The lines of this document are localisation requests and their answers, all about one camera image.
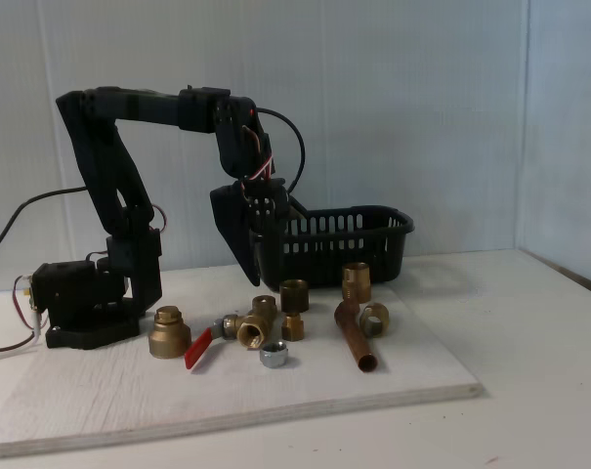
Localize brass coupling sleeve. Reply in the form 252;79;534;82
279;278;310;313

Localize black slotted plastic basket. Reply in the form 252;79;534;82
253;204;416;290

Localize brass threaded nipple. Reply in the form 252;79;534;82
342;262;372;304

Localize white wooden board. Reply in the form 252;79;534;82
0;266;485;460

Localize dark red wire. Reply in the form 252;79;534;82
0;274;38;356

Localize black camera cable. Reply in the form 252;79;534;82
255;107;307;196

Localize black power cable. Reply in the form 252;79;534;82
0;186;89;265

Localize brass ball valve red handle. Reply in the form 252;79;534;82
184;301;279;375

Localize white wire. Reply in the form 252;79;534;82
0;312;46;365

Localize brass compression nut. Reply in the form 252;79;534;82
358;302;390;338

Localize chrome cap nut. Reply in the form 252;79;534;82
259;342;292;368

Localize coloured servo wires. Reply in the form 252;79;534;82
243;124;276;186

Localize large brass reducer fitting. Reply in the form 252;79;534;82
148;305;192;361

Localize small brass hex adapter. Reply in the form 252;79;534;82
281;312;305;342

